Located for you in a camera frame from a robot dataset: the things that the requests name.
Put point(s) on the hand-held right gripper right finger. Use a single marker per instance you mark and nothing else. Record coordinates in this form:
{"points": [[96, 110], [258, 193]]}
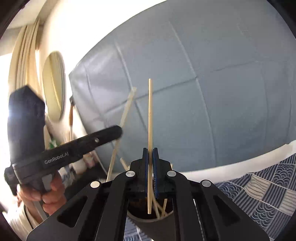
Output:
{"points": [[156, 171]]}

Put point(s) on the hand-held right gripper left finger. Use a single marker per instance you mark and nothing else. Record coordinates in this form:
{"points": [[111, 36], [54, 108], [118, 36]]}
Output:
{"points": [[145, 169]]}

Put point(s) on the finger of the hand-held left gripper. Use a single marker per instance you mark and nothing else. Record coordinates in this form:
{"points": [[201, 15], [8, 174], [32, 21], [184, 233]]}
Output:
{"points": [[99, 139]]}

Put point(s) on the pile of wooden chopsticks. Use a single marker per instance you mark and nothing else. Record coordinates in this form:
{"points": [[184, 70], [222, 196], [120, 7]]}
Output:
{"points": [[126, 111]]}

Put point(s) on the light wooden chopstick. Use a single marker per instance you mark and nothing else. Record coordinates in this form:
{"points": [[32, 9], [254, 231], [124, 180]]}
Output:
{"points": [[150, 115]]}

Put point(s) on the black cylindrical utensil holder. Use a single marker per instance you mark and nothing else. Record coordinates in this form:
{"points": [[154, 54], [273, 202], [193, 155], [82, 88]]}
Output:
{"points": [[159, 231]]}

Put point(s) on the person's left forearm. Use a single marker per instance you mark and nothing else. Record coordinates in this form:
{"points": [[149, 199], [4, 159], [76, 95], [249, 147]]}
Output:
{"points": [[25, 220]]}

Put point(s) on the person's left hand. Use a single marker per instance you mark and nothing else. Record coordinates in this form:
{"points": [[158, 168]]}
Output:
{"points": [[55, 197]]}

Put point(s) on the beige curtain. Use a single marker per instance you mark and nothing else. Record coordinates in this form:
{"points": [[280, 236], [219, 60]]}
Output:
{"points": [[25, 58]]}

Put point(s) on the grey-blue backdrop cloth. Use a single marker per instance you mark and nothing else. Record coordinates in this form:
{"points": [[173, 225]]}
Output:
{"points": [[208, 92]]}

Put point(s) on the blue patterned tablecloth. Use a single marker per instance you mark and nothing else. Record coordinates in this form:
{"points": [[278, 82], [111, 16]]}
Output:
{"points": [[266, 197]]}

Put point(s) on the round wall mirror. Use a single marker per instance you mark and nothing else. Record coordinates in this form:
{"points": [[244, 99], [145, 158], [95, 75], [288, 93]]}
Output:
{"points": [[54, 88]]}

